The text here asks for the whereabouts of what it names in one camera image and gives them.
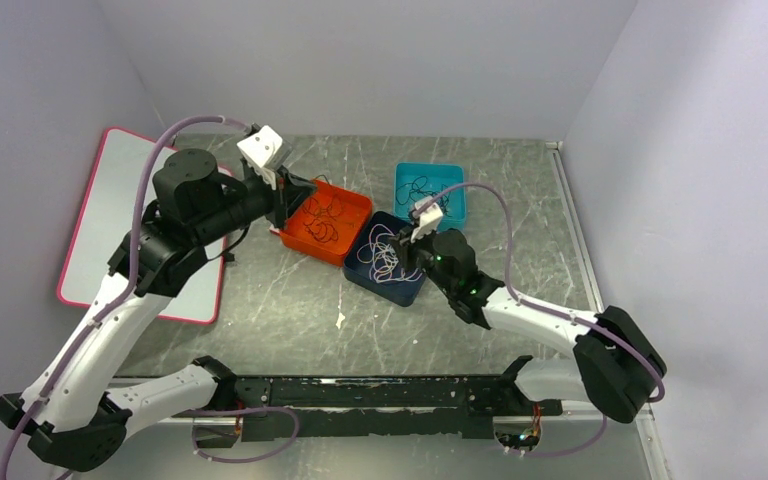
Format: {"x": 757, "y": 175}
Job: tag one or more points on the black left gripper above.
{"x": 284, "y": 202}

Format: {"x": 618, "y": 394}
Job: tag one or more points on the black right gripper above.
{"x": 405, "y": 249}

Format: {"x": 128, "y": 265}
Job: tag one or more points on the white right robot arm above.
{"x": 606, "y": 359}

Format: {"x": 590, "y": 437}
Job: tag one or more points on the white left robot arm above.
{"x": 70, "y": 415}

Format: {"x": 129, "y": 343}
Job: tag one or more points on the dark blue plastic bin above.
{"x": 372, "y": 264}

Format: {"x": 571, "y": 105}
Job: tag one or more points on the orange plastic bin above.
{"x": 327, "y": 224}

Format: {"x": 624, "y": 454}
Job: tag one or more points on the teal plastic bin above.
{"x": 414, "y": 181}

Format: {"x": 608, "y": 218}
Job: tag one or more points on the pink-framed whiteboard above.
{"x": 106, "y": 215}

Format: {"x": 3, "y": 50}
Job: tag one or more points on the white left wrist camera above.
{"x": 264, "y": 151}

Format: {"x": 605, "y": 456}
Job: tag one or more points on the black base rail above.
{"x": 465, "y": 405}

